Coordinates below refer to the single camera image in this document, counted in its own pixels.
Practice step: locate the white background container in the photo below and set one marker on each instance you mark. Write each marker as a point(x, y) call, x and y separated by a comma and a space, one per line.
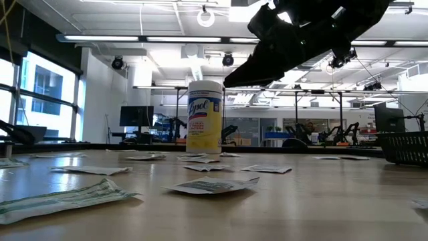
point(314, 138)

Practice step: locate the blue background table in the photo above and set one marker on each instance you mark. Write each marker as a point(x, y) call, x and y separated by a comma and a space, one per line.
point(277, 135)

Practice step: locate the long ceiling light rail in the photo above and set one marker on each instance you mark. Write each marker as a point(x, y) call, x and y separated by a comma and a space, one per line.
point(100, 38)

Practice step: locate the black background monitor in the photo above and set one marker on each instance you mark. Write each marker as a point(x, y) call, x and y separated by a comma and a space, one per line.
point(137, 116)
point(389, 118)

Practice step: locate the black background gantry frame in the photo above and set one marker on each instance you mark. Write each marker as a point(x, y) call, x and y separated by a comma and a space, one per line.
point(296, 107)

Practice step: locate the green striped bandage packet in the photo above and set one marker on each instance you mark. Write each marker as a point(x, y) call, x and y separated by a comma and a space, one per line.
point(11, 163)
point(67, 201)

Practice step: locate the black slanted bar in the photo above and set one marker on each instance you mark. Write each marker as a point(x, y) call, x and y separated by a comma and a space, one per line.
point(16, 134)

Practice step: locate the black mesh basket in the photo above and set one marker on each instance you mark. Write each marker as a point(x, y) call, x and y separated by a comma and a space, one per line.
point(404, 149)

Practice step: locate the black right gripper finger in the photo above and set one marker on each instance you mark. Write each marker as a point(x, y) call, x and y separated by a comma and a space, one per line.
point(274, 78)
point(264, 65)

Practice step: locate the black ceiling camera cluster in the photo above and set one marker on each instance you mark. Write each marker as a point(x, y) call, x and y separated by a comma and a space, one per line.
point(372, 87)
point(337, 62)

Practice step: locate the dark trapezoid bin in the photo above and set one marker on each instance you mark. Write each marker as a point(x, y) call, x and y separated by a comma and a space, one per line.
point(36, 132)

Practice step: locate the large window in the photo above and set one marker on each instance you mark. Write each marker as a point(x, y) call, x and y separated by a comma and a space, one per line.
point(50, 100)

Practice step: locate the yellow Lysol wipes canister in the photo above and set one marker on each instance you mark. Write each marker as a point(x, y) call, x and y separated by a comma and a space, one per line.
point(204, 127)

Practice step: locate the black background robot arm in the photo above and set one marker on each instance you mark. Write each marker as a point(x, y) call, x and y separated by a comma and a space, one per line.
point(229, 132)
point(351, 130)
point(329, 135)
point(299, 132)
point(174, 129)

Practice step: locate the grey short post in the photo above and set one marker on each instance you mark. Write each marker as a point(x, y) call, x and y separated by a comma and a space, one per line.
point(8, 150)

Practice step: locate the black round ceiling speaker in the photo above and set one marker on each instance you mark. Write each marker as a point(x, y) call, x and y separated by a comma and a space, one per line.
point(228, 60)
point(117, 63)

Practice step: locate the plain white long packet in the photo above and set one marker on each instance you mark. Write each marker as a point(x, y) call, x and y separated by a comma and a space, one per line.
point(93, 170)
point(122, 150)
point(421, 203)

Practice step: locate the black aluminium table frame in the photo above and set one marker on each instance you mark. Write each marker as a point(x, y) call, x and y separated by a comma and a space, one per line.
point(100, 147)

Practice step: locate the dark round chair back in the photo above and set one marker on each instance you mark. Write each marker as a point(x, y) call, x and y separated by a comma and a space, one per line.
point(294, 143)

